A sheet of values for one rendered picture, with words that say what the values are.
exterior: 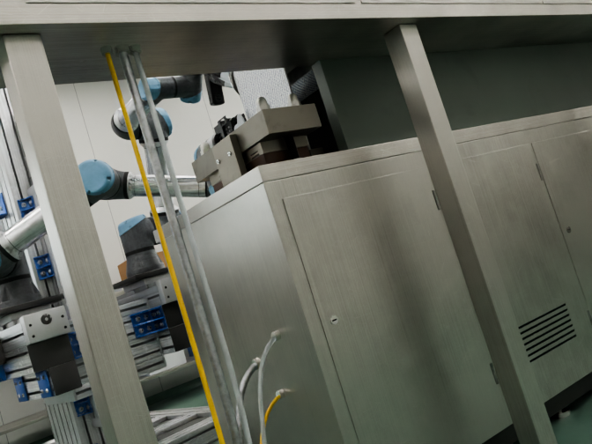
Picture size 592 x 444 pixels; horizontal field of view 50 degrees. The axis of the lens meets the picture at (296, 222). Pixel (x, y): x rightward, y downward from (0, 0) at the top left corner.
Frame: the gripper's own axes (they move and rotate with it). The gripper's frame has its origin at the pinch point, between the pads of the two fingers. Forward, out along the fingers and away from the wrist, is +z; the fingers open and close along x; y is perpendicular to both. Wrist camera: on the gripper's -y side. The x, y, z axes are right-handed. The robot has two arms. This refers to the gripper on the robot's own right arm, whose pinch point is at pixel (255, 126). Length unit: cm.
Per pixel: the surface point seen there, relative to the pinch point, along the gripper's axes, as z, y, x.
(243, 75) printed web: 2.5, 14.9, -0.3
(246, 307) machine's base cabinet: 10, -49, -26
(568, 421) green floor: 30, -109, 54
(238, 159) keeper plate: 19.6, -13.6, -21.5
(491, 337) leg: 48, -73, 13
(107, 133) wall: -358, 118, 100
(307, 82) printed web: 14.4, 6.5, 11.7
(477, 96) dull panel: 33, -10, 58
